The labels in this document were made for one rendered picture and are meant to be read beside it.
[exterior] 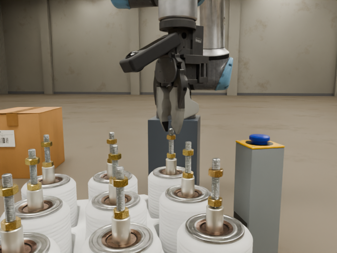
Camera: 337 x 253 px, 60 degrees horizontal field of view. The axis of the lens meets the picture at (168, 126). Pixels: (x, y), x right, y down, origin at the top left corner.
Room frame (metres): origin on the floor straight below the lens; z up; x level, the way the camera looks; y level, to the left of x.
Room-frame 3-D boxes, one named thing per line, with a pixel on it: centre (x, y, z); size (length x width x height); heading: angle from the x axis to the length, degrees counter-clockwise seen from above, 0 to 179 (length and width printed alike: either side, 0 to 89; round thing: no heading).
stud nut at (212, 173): (0.35, -0.06, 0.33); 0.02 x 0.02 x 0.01; 72
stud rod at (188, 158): (0.47, -0.03, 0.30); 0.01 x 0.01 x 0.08
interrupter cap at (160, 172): (0.58, -0.01, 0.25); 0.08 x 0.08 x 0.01
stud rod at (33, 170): (0.41, 0.20, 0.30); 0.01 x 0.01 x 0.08
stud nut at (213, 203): (0.35, -0.06, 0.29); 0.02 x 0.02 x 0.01; 72
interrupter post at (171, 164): (0.58, -0.01, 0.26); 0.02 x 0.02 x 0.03
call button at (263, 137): (0.58, -0.18, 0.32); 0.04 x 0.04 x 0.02
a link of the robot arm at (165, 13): (0.59, -0.02, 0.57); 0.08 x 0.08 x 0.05
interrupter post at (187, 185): (0.47, -0.03, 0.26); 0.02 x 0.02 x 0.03
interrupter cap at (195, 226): (0.35, -0.06, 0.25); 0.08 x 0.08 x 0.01
